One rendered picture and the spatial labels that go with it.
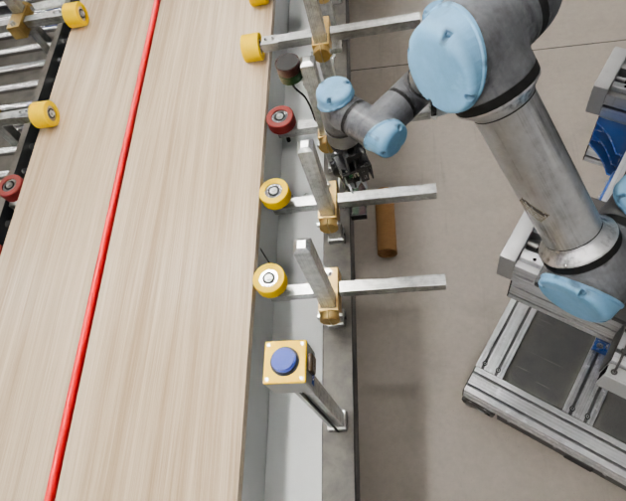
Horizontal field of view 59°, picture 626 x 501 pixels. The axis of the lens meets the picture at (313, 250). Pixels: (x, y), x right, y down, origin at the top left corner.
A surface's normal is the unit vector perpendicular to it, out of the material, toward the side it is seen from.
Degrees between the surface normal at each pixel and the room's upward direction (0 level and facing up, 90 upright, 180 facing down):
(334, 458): 0
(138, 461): 0
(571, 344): 0
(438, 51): 85
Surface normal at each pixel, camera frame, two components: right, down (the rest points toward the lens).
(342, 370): -0.20, -0.46
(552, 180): 0.04, 0.48
